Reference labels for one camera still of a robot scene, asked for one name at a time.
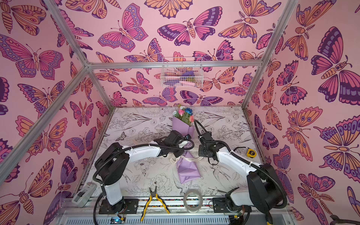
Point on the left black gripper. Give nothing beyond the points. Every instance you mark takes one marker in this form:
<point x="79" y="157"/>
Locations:
<point x="178" y="154"/>

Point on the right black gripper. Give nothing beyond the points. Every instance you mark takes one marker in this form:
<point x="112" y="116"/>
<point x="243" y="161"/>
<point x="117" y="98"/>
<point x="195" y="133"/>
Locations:
<point x="205" y="139"/>

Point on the purple pink wrapping paper sheet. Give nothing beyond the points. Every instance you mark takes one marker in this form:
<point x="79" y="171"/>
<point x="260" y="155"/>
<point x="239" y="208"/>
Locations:
<point x="187" y="170"/>

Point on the small pink fake rose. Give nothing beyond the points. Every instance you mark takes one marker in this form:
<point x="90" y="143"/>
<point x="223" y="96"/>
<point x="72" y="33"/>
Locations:
<point x="181" y="110"/>

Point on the blue fake rose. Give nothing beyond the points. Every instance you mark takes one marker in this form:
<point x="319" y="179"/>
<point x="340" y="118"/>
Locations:
<point x="189" y="111"/>

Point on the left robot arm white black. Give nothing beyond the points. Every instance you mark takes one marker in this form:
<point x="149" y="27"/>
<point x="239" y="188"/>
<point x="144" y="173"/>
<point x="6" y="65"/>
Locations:
<point x="111" y="165"/>

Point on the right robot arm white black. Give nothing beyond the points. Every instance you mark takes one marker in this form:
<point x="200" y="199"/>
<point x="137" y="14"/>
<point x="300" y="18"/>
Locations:
<point x="264" y="188"/>

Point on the yellow tape measure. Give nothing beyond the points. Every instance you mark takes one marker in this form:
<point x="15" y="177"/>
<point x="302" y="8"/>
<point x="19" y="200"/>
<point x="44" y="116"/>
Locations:
<point x="246" y="152"/>

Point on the clear tape roll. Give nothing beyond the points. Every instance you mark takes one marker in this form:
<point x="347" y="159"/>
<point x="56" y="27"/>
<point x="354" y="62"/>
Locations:
<point x="193" y="201"/>

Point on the grey white handheld device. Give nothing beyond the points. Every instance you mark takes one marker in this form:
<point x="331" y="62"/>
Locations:
<point x="81" y="198"/>

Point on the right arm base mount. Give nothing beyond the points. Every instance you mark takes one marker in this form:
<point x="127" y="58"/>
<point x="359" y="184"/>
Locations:
<point x="222" y="204"/>

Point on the white wire basket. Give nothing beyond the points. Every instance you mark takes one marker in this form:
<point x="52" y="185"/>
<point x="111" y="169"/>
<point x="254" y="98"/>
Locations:
<point x="182" y="72"/>

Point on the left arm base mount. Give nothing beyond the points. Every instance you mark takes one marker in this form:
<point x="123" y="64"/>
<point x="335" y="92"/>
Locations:
<point x="124" y="206"/>

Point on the aluminium front rail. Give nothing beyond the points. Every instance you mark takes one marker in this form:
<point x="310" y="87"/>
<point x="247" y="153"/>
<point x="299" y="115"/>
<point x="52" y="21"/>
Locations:
<point x="69" y="214"/>

